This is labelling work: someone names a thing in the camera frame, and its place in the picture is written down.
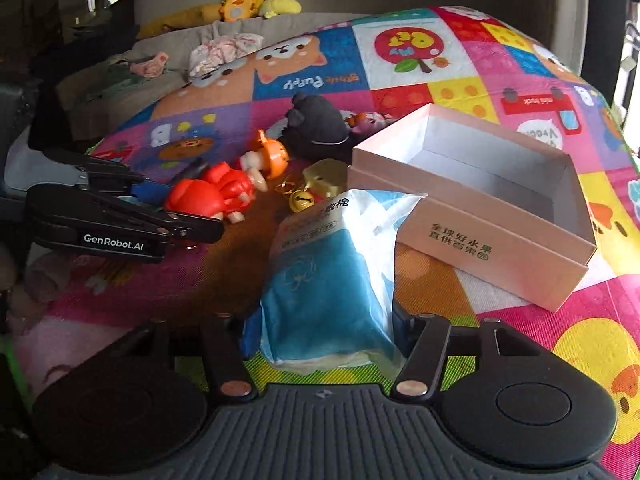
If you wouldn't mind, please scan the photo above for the red dress doll figurine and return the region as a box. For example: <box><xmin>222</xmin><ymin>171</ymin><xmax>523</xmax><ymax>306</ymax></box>
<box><xmin>164</xmin><ymin>151</ymin><xmax>271</xmax><ymax>223</ymax></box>

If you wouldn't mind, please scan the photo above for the orange plastic hat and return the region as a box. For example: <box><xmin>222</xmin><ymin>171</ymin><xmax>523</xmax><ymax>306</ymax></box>
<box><xmin>247</xmin><ymin>129</ymin><xmax>290</xmax><ymax>180</ymax></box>

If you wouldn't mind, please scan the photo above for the yellow keychain with bell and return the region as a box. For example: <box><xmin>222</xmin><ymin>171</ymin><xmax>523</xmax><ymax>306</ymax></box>
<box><xmin>274</xmin><ymin>158</ymin><xmax>347</xmax><ymax>214</ymax></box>

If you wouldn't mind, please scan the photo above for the black plush toy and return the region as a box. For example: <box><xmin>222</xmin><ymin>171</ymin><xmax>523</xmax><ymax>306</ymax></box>
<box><xmin>281</xmin><ymin>92</ymin><xmax>355</xmax><ymax>165</ymax></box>

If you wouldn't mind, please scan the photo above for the pink small figurine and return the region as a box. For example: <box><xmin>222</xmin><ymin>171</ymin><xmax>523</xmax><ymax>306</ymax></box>
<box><xmin>345</xmin><ymin>112</ymin><xmax>395</xmax><ymax>136</ymax></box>

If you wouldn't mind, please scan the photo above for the grey sofa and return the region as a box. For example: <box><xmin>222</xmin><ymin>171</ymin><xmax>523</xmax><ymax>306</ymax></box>
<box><xmin>56</xmin><ymin>13</ymin><xmax>358</xmax><ymax>141</ymax></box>

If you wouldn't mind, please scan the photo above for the pink small plush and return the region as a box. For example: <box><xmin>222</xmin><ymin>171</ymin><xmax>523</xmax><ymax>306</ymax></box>
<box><xmin>129</xmin><ymin>51</ymin><xmax>169</xmax><ymax>79</ymax></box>

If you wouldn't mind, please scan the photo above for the white pink crumpled cloth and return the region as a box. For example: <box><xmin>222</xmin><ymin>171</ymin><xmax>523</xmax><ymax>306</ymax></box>
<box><xmin>189</xmin><ymin>32</ymin><xmax>264</xmax><ymax>79</ymax></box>

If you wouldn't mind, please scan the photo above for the yellow duck plush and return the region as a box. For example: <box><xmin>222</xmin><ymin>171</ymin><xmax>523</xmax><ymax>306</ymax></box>
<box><xmin>219</xmin><ymin>0</ymin><xmax>264</xmax><ymax>22</ymax></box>

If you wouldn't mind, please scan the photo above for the colourful cartoon play mat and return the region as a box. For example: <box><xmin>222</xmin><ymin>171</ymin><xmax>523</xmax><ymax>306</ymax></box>
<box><xmin>2</xmin><ymin>6</ymin><xmax>639</xmax><ymax>479</ymax></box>

